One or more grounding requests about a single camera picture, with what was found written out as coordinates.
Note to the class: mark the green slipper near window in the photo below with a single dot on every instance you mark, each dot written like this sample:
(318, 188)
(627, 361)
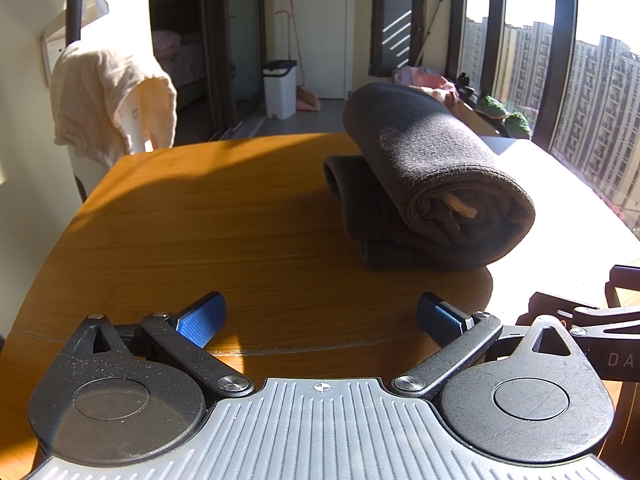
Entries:
(490, 108)

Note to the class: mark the pink bed in room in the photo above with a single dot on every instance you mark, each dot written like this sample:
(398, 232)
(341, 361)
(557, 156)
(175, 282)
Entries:
(180, 55)

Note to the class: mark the pink dustpan with broom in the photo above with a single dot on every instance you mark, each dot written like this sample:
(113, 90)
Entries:
(306, 100)

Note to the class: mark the white plastic trash bin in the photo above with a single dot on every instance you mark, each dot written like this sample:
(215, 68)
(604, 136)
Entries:
(279, 78)

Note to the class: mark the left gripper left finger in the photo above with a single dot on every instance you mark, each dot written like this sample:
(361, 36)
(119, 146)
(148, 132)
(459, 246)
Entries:
(180, 339)

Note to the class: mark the black white vacuum handle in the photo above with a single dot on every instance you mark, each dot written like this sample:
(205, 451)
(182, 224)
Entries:
(73, 17)

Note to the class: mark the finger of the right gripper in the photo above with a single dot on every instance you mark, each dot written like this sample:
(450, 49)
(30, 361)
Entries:
(543, 304)
(623, 277)

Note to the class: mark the orange bucket with cloths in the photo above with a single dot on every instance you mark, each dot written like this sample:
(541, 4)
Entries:
(433, 84)

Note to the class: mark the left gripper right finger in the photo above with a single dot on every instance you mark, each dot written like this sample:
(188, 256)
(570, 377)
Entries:
(462, 339)

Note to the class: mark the dark grey knitted garment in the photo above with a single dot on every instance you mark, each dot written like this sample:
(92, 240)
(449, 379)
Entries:
(424, 190)

